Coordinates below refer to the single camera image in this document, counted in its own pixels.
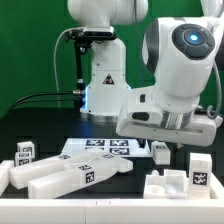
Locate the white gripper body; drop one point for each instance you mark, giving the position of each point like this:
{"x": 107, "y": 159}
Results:
{"x": 199, "y": 131}

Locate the white cube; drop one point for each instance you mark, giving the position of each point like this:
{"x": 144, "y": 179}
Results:
{"x": 26, "y": 146}
{"x": 22, "y": 158}
{"x": 200, "y": 168}

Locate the white chair seat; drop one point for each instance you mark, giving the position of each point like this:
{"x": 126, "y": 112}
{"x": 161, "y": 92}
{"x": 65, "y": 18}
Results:
{"x": 172, "y": 184}

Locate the white chair side frame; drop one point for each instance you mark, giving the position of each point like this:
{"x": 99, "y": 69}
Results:
{"x": 59, "y": 175}

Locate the white cube front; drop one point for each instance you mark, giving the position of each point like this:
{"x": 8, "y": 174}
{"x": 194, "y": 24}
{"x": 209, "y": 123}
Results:
{"x": 22, "y": 158}

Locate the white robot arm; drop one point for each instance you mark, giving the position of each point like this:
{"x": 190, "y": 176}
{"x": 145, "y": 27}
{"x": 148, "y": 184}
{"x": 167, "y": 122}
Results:
{"x": 179, "y": 52}

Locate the white marker sheet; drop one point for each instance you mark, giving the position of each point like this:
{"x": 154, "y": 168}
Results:
{"x": 119, "y": 147}

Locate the white right barrier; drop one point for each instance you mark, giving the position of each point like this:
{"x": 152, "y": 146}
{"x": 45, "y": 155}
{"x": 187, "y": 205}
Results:
{"x": 216, "y": 188}

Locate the white barrier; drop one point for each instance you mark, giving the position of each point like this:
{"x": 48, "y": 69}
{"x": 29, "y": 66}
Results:
{"x": 111, "y": 211}
{"x": 5, "y": 167}
{"x": 216, "y": 188}

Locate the white front barrier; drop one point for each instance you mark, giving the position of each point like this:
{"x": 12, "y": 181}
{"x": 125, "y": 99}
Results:
{"x": 111, "y": 211}

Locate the white left barrier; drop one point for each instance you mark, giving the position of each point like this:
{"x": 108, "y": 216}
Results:
{"x": 5, "y": 167}

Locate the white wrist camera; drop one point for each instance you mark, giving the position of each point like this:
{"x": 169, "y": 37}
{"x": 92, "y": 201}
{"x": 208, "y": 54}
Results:
{"x": 139, "y": 106}

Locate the black camera stand pole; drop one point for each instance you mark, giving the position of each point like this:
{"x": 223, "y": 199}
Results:
{"x": 80, "y": 81}

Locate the black camera on stand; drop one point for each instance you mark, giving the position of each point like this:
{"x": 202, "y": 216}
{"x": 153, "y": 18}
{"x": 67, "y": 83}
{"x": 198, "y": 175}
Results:
{"x": 90, "y": 33}

